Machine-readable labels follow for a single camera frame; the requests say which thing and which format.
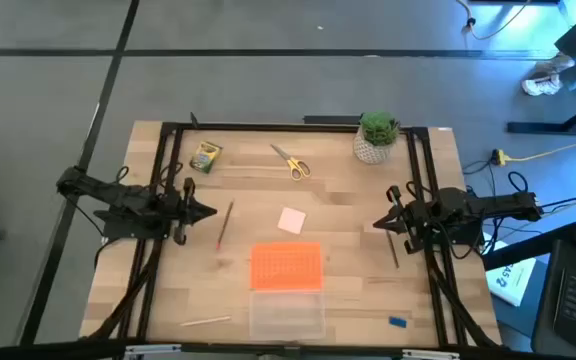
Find cream floor cable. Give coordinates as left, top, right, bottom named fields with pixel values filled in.
left=455, top=0, right=532, bottom=42

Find person's shoe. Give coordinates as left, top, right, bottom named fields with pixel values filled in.
left=521, top=73, right=563, bottom=97

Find white thin stick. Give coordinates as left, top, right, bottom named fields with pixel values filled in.
left=179, top=315, right=233, bottom=328

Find dark pencil with red eraser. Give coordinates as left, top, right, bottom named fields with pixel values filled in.
left=215, top=199, right=235, bottom=251

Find yellow extension cable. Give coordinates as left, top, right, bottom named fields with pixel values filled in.
left=490, top=137, right=576, bottom=167

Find orange perforated tray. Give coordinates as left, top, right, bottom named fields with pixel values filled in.
left=249, top=242, right=324, bottom=292

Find white book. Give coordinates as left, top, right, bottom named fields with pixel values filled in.
left=485, top=232, right=538, bottom=308

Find dark pencil with orange eraser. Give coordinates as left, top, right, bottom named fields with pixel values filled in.
left=385, top=228, right=401, bottom=270

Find black desk leg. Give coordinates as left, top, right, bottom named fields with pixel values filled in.
left=506, top=93, right=576, bottom=135

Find black flat bar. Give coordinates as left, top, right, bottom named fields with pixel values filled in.
left=302, top=114, right=364, bottom=125

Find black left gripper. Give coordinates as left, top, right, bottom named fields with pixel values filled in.
left=170, top=177, right=218, bottom=247

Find green yellow crayon box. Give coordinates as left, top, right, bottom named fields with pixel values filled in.
left=189, top=140, right=223, bottom=175

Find silver metal bracket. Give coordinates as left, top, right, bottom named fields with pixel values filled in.
left=125, top=343, right=182, bottom=360
left=401, top=348, right=462, bottom=360

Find black power cable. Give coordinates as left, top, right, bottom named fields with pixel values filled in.
left=537, top=192, right=576, bottom=211

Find clear plastic storage box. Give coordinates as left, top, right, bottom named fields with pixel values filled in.
left=247, top=290, right=327, bottom=342

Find yellow handled scissors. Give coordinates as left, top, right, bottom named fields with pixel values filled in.
left=269, top=143, right=312, bottom=182

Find pink sticky note pad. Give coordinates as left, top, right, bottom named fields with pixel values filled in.
left=276, top=206, right=308, bottom=236

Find black metal table frame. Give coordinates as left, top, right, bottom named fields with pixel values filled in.
left=80, top=121, right=507, bottom=351

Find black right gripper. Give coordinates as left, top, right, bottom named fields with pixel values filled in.
left=372, top=184, right=437, bottom=255

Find person's leg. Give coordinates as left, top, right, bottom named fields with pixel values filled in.
left=535, top=52, right=576, bottom=76

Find green plant in patterned pot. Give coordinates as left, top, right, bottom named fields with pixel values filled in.
left=352, top=110, right=401, bottom=165

